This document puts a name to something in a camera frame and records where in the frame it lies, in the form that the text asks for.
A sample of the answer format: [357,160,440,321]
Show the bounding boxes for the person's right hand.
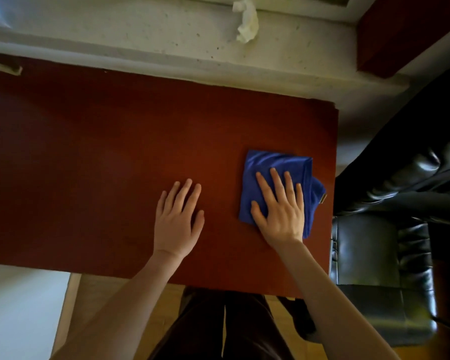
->
[250,168,305,249]

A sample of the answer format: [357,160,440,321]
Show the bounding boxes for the person's left hand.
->
[153,178,205,262]

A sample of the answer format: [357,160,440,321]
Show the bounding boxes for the blue microfiber cloth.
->
[238,149,328,239]

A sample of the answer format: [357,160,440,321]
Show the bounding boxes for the person's right forearm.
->
[275,240,401,360]

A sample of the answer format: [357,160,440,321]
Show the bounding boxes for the person's left forearm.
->
[49,250,184,360]

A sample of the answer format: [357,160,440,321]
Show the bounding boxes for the black leather armchair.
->
[277,65,450,345]

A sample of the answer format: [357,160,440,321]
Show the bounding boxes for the person's dark brown trousers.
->
[147,286,296,360]

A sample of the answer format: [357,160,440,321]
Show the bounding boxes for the crumpled white tissue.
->
[232,0,260,44]

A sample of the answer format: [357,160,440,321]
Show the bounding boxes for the dark red wooden cabinet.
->
[356,0,450,79]

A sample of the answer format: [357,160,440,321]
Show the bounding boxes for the beige tape strip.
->
[0,59,23,76]

